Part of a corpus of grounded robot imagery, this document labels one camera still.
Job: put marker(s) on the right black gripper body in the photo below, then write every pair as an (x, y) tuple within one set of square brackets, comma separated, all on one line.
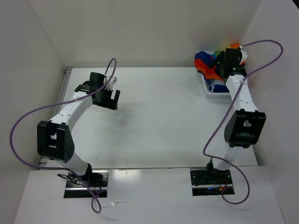
[(218, 72)]

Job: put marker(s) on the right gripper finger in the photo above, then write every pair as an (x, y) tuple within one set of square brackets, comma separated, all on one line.
[(217, 62), (223, 71)]

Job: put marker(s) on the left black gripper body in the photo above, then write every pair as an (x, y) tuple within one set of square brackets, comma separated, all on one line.
[(104, 88)]

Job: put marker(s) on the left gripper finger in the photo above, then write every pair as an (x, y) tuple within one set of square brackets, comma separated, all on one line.
[(114, 101), (102, 99)]

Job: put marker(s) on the rainbow striped shorts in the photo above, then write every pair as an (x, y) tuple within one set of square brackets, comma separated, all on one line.
[(202, 60)]

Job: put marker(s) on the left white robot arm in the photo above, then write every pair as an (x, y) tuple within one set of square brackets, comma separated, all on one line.
[(54, 139)]

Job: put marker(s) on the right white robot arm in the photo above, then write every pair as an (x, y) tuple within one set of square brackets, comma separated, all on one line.
[(245, 126)]

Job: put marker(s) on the white plastic basket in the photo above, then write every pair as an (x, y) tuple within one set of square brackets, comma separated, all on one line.
[(214, 88)]

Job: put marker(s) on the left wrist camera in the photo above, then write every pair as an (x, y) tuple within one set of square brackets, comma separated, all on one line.
[(110, 81)]

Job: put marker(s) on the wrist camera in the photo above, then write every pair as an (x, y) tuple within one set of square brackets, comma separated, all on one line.
[(244, 55), (110, 81)]

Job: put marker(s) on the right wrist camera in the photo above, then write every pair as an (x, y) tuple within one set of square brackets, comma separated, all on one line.
[(244, 55)]

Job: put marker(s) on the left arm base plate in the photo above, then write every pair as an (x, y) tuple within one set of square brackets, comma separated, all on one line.
[(98, 185)]

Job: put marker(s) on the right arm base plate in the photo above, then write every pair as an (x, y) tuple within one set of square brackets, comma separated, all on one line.
[(204, 184)]

